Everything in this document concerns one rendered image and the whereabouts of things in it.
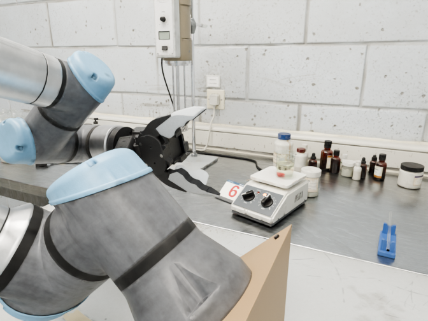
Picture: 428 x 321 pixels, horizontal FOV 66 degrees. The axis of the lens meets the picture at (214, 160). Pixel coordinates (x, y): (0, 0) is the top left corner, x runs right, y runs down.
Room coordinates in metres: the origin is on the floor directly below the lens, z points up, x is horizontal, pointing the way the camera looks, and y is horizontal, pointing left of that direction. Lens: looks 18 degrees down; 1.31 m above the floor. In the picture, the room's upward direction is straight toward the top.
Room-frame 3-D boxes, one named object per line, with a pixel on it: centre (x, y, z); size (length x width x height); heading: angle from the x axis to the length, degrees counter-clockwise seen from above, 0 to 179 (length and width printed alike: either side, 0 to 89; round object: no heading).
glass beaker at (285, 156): (0.86, -0.20, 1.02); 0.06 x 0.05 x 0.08; 42
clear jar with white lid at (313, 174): (0.94, -0.29, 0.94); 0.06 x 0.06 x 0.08
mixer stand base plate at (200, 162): (1.21, 0.13, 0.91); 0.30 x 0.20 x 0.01; 155
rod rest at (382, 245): (0.65, -0.39, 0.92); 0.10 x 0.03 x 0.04; 151
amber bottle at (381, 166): (1.07, -0.57, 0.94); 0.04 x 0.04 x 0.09
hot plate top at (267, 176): (0.87, -0.18, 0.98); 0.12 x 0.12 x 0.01; 50
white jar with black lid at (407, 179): (1.01, -0.64, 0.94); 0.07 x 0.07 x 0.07
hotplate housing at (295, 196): (0.85, -0.16, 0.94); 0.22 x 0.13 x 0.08; 140
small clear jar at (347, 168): (1.11, -0.48, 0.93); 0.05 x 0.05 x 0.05
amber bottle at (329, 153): (1.18, -0.42, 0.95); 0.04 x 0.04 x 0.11
